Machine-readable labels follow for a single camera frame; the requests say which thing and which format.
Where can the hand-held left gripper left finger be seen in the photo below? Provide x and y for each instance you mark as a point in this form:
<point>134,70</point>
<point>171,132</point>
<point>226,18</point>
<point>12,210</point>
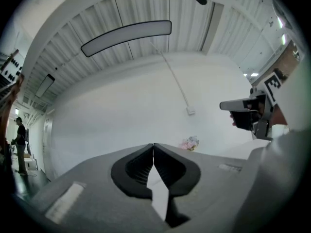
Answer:
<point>131,173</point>

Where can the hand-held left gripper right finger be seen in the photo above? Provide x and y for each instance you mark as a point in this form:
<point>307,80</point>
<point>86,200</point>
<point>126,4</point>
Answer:
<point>175,171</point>

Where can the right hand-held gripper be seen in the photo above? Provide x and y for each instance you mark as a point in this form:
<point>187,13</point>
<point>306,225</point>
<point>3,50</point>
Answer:
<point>272,88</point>

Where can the person's right forearm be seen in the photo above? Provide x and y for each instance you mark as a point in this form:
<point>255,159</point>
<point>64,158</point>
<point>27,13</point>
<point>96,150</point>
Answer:
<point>279,116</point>

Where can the pink flower bouquet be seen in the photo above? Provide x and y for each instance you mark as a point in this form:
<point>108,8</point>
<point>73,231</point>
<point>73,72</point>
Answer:
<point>189,143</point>

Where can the person's white printed shirt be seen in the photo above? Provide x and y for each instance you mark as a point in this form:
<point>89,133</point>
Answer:
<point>296,101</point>

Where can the white door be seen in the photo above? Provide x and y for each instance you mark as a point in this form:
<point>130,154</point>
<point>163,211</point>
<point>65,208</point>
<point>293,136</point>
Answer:
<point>47,149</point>

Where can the rectangular ceiling light panel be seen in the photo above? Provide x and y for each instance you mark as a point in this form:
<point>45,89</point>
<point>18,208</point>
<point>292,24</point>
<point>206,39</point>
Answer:
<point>126,36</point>
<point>45,86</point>

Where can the dark wooden furniture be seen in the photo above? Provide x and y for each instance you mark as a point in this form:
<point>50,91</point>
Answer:
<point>7,120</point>

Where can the white wall socket box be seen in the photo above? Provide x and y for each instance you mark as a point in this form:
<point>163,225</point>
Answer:
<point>191,111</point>

